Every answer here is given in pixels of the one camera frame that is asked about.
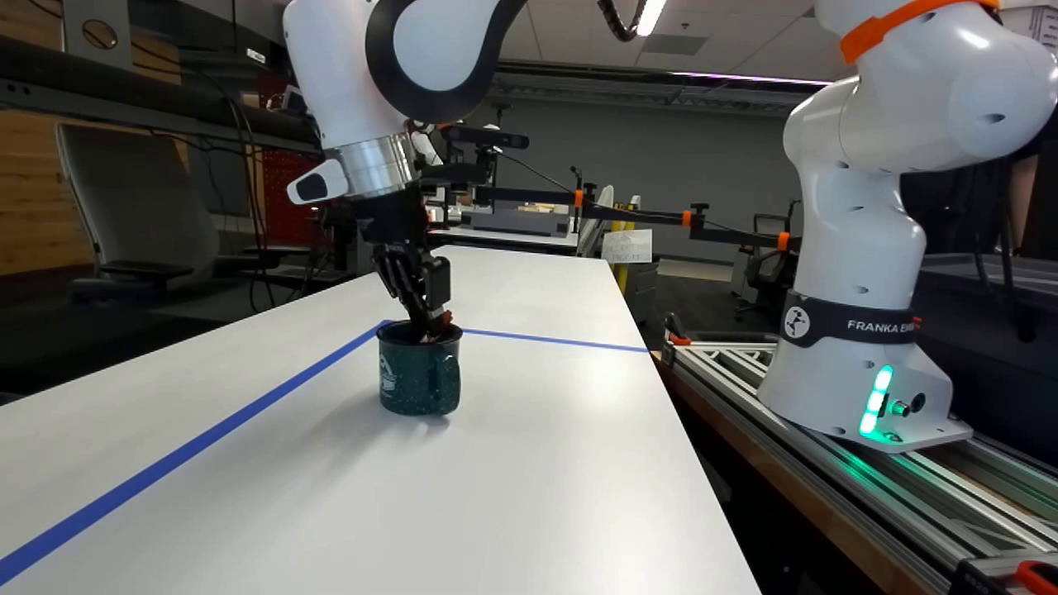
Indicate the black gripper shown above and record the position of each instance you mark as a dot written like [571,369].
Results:
[394,227]

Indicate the dark green mug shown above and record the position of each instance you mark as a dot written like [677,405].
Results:
[417,374]

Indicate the person forearm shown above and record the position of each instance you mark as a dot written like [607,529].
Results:
[1023,198]

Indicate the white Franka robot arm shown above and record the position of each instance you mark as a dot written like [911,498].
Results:
[870,218]

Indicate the white background table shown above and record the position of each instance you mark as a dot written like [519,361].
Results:
[502,237]

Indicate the short blue tape line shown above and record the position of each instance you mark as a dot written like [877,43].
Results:
[551,339]

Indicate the red cabinet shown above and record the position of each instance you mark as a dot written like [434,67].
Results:
[289,198]

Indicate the black boom with orange joints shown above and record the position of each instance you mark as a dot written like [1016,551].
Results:
[661,215]

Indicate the orange black clamp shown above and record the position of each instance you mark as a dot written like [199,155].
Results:
[668,336]

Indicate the long blue tape line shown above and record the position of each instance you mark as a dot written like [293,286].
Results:
[185,456]

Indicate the grey covered chair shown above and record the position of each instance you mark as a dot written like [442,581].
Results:
[136,198]

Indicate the ceiling light strip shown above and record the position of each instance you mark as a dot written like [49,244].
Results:
[650,17]

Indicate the wooden shelf unit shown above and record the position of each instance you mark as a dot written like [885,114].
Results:
[44,186]

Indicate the yellow post with white sign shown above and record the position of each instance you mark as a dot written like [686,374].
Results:
[625,244]

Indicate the aluminium rail frame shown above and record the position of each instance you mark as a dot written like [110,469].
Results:
[880,483]

